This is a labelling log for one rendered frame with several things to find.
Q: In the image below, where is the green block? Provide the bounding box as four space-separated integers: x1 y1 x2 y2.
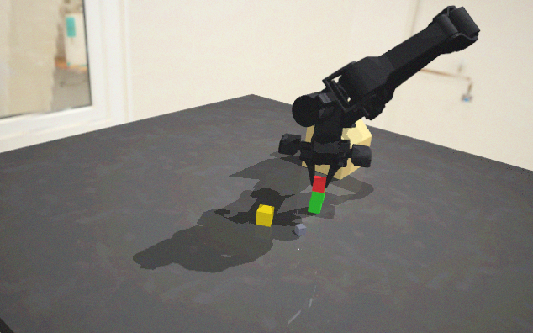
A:
308 199 322 214
310 191 325 204

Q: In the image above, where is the red block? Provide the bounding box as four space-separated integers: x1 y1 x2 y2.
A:
312 176 326 193

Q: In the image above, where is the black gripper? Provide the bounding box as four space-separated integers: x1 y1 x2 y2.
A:
278 120 372 188

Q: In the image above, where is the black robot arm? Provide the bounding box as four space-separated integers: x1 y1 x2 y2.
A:
292 5 481 166

